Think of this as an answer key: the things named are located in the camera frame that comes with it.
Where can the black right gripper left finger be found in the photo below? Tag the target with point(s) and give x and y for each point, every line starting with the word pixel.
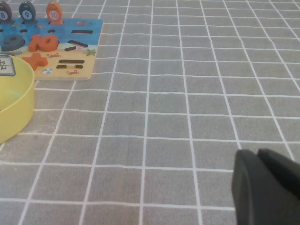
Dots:
pixel 257 199

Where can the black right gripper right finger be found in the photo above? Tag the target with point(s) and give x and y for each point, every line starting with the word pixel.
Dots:
pixel 283 171

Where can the wooden number puzzle board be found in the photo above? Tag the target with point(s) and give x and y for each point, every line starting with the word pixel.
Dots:
pixel 65 37

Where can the yellow plastic bowl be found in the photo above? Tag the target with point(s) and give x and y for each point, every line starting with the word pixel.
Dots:
pixel 21 112

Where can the grey checkered tablecloth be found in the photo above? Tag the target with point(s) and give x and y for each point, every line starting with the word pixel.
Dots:
pixel 164 117

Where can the orange wooden plus sign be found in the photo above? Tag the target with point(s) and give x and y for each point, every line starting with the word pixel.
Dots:
pixel 35 61

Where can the orange wooden number ten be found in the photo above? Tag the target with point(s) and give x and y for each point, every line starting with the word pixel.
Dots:
pixel 35 43

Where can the orange fish number ten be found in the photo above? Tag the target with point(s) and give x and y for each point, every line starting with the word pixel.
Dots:
pixel 54 14

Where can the dark blue wooden number nine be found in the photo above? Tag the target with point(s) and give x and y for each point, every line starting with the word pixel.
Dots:
pixel 20 42

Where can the dark blue fish number nine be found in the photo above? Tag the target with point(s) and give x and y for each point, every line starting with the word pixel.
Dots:
pixel 27 14

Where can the brown fish number eight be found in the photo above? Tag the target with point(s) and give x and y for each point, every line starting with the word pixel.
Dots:
pixel 3 15

